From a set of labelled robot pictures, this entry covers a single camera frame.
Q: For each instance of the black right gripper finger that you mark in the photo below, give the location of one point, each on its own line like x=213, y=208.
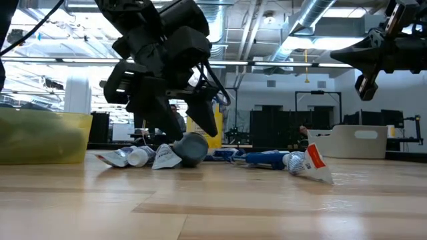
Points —
x=362, y=61
x=365, y=46

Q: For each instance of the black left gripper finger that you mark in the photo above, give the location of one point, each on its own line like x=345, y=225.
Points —
x=203, y=110
x=155, y=103

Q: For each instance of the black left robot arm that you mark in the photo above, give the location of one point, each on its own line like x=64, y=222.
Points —
x=4, y=20

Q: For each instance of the person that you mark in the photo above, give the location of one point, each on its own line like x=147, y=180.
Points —
x=303, y=130
x=180, y=121

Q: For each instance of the bright ceiling light panel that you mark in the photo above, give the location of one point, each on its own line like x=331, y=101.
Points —
x=333, y=43

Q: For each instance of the yellow Lysol wipes canister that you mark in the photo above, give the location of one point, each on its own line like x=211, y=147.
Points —
x=216, y=143

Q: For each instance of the white board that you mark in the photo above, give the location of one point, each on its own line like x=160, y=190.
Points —
x=121, y=131

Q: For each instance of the black computer monitor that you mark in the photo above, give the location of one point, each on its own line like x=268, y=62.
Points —
x=393, y=118
x=370, y=118

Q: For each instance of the black cabinet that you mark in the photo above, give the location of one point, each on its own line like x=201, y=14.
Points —
x=99, y=128

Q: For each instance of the small background wipes canister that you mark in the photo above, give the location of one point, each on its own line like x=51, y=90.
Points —
x=391, y=131

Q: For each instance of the black room partition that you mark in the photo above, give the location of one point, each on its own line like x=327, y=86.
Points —
x=277, y=130

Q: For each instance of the white building column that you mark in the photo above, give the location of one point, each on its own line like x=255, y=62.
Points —
x=77, y=96

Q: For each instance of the long ceiling light strip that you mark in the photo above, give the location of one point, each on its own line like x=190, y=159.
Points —
x=283, y=64

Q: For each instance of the black equipment stand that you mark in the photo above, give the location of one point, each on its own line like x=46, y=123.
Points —
x=417, y=130

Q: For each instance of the pale translucent plastic bin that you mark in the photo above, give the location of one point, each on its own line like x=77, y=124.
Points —
x=343, y=148

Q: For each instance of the yellow translucent plastic bin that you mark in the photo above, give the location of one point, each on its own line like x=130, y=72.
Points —
x=43, y=140

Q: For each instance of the black ceiling-mounted device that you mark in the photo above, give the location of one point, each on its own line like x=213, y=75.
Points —
x=15, y=37

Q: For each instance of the grey wall vent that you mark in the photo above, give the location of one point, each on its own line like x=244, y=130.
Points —
x=321, y=84
x=271, y=83

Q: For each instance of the black metal frame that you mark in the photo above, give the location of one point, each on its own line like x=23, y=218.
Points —
x=317, y=92

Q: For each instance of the ribbed silver ceiling duct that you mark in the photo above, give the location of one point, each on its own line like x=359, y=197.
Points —
x=218, y=30

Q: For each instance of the silver spiral air duct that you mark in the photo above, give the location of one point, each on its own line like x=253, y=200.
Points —
x=313, y=13

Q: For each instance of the black aluminium table frame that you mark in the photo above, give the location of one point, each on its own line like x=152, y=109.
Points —
x=407, y=156

